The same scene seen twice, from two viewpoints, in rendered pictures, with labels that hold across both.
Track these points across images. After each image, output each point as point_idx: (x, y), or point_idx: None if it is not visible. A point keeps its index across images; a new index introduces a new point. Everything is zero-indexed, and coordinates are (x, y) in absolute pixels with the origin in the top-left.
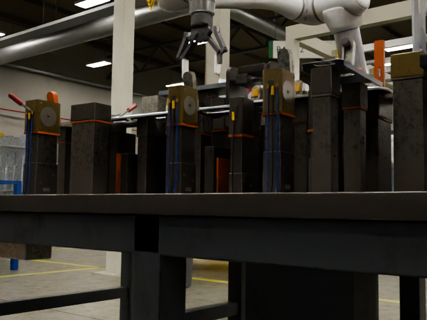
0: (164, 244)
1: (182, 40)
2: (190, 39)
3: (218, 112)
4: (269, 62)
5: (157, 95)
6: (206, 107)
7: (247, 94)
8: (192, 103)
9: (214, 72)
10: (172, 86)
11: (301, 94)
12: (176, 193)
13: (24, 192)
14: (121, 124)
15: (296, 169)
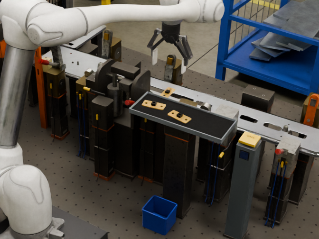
0: None
1: (187, 41)
2: (179, 40)
3: (152, 90)
4: (112, 59)
5: (221, 104)
6: (159, 78)
7: (131, 99)
8: None
9: (156, 61)
10: (180, 59)
11: (98, 56)
12: (151, 56)
13: None
14: (254, 129)
15: None
